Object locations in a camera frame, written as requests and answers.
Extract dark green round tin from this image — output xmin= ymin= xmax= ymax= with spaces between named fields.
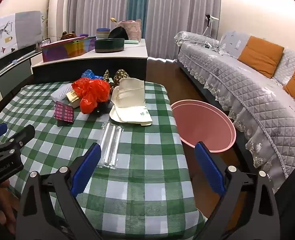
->
xmin=95 ymin=38 xmax=125 ymax=53

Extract white foam net sleeve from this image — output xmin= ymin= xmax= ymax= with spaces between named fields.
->
xmin=50 ymin=83 xmax=73 ymax=102

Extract white coffee table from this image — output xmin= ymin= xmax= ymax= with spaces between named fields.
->
xmin=31 ymin=39 xmax=148 ymax=84

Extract leopard print wrapper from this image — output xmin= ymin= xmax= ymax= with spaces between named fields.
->
xmin=103 ymin=69 xmax=130 ymax=94

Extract maroon patterned packet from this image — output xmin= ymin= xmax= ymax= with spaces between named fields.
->
xmin=54 ymin=101 xmax=74 ymax=126

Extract teal curtain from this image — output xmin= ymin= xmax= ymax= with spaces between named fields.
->
xmin=126 ymin=0 xmax=148 ymax=37

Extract tv cabinet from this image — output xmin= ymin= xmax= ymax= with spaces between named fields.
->
xmin=0 ymin=44 xmax=41 ymax=98

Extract grey curtain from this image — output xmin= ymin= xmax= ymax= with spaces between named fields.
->
xmin=67 ymin=0 xmax=221 ymax=59

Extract pink trash bin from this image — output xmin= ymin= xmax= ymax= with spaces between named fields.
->
xmin=171 ymin=100 xmax=237 ymax=153

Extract green checkered tablecloth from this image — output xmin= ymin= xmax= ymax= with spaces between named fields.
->
xmin=0 ymin=82 xmax=205 ymax=239

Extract clear plastic wrapper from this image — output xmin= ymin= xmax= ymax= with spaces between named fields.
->
xmin=98 ymin=122 xmax=123 ymax=169

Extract gold tea box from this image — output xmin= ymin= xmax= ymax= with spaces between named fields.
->
xmin=66 ymin=90 xmax=81 ymax=108

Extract stacked coloured bowls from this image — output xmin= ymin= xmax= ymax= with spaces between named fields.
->
xmin=96 ymin=28 xmax=110 ymax=40

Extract covered television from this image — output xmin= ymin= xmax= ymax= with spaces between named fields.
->
xmin=0 ymin=11 xmax=42 ymax=58

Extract white paper bag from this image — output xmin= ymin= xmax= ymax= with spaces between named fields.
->
xmin=109 ymin=78 xmax=152 ymax=126

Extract grey quilted sofa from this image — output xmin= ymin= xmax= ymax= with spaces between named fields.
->
xmin=175 ymin=31 xmax=295 ymax=190

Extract left hand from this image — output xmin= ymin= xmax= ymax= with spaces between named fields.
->
xmin=0 ymin=180 xmax=16 ymax=235

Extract black hat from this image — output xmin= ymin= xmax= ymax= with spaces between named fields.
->
xmin=108 ymin=26 xmax=129 ymax=40

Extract red plastic bag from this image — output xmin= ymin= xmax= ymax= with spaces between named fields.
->
xmin=71 ymin=77 xmax=111 ymax=114

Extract pink woven basket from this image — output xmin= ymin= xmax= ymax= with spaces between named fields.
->
xmin=118 ymin=19 xmax=142 ymax=42

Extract blue plastic bag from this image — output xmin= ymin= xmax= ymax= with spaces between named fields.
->
xmin=81 ymin=69 xmax=103 ymax=80

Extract colourful storage box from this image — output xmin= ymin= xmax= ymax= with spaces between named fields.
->
xmin=41 ymin=36 xmax=96 ymax=62

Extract white air conditioner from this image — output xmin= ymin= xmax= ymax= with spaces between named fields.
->
xmin=48 ymin=0 xmax=68 ymax=42

